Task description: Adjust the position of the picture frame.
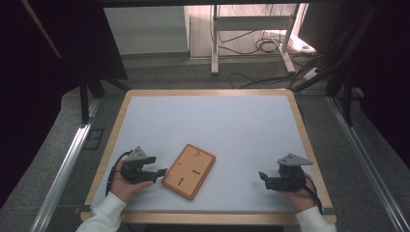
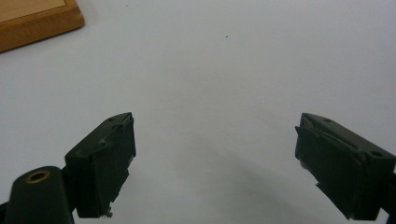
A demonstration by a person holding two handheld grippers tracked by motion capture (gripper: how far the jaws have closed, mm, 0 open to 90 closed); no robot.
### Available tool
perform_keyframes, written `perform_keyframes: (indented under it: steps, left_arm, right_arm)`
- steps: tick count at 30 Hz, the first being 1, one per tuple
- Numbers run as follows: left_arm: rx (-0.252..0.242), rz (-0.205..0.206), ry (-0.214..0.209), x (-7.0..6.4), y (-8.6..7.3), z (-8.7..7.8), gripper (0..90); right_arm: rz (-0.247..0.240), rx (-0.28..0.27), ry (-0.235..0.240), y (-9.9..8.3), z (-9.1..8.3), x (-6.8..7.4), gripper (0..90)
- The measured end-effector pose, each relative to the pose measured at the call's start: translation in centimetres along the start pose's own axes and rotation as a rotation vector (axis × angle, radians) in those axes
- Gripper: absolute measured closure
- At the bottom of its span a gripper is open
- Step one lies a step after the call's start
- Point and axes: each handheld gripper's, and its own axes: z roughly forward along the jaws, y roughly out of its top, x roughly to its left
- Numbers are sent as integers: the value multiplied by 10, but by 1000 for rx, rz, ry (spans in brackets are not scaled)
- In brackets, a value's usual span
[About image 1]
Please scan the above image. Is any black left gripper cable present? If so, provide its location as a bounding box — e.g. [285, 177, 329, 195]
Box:
[104, 149, 133, 197]

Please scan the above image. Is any dark floor hatch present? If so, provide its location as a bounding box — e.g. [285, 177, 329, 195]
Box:
[81, 128, 106, 152]

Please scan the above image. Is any wooden pole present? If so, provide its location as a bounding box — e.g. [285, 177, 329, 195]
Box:
[20, 0, 63, 61]

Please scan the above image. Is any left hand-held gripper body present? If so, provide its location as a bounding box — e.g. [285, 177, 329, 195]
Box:
[120, 146, 160, 185]

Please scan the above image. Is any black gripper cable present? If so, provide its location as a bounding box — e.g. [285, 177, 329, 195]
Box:
[104, 149, 133, 197]
[304, 173, 324, 215]

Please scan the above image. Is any aluminium floor rail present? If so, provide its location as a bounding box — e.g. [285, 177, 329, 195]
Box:
[29, 97, 102, 232]
[326, 96, 410, 232]

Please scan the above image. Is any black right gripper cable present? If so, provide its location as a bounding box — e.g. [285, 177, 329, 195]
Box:
[304, 173, 324, 215]

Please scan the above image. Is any white power strip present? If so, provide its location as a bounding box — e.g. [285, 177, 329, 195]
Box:
[302, 66, 324, 82]

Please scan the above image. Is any tangle of black cables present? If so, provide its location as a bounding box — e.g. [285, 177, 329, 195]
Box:
[216, 29, 293, 56]

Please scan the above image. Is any white metal desk frame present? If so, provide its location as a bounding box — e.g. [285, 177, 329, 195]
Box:
[210, 3, 308, 76]

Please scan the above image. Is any wooden photo frame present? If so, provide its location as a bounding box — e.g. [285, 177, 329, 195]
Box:
[161, 143, 217, 202]

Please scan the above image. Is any black floor cable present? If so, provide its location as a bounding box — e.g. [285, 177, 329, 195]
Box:
[228, 72, 293, 90]

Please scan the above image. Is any person's right hand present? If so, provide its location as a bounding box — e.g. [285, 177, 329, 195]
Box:
[278, 173, 319, 214]

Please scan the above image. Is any black metal stand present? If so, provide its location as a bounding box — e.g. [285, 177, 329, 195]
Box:
[289, 4, 383, 128]
[78, 71, 132, 126]

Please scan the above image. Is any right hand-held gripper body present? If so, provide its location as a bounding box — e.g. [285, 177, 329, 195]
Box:
[264, 152, 314, 193]

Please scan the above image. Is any person's left hand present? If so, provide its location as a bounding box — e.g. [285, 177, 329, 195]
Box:
[108, 159, 155, 204]

